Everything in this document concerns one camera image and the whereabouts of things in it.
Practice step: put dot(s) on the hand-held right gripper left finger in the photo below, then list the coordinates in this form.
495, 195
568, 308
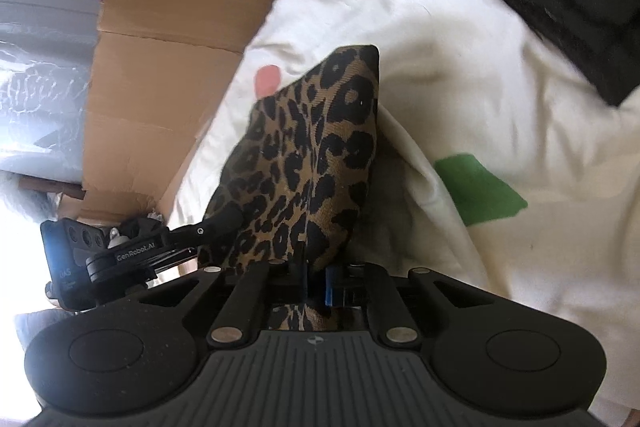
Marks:
300, 279

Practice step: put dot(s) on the leopard print skirt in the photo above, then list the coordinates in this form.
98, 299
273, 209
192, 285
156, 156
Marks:
310, 132

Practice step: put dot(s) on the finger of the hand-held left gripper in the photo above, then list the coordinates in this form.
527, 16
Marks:
220, 219

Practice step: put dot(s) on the brown cardboard sheet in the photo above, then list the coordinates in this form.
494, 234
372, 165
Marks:
165, 32

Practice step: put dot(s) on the dark wooden bar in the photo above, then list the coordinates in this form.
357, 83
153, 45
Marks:
50, 186

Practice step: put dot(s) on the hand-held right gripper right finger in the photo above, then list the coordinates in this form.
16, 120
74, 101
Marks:
330, 289

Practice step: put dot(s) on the cream printed bear blanket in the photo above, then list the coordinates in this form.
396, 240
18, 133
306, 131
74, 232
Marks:
450, 57

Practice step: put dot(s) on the white fluffy pillow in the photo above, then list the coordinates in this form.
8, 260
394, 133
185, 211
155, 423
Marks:
25, 202

